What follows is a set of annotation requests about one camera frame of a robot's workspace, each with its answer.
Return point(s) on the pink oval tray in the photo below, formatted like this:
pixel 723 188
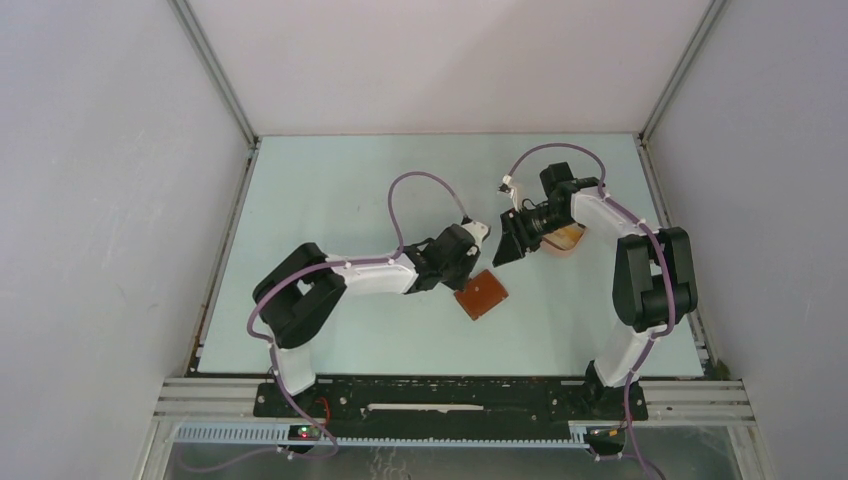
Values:
pixel 555 252

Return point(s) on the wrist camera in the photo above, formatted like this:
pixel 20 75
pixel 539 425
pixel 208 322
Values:
pixel 478 230
pixel 510 188

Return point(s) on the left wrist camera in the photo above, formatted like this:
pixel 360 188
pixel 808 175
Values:
pixel 478 230

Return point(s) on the aluminium frame rail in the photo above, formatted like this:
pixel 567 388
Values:
pixel 190 23

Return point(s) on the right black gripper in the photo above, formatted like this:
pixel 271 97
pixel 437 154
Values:
pixel 511 249

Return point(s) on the brown leather card holder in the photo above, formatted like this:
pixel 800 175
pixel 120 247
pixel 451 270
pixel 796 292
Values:
pixel 481 294

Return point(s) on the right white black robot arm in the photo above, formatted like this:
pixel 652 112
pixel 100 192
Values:
pixel 653 283

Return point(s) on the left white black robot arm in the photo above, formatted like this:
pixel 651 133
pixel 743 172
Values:
pixel 295 300

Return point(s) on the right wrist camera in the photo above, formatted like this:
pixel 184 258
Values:
pixel 510 188

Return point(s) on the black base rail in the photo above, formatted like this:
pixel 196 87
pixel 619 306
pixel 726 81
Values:
pixel 472 408

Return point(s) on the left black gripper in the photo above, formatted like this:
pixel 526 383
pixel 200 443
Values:
pixel 469 259

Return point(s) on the gold VIP card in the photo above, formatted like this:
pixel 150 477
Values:
pixel 566 238

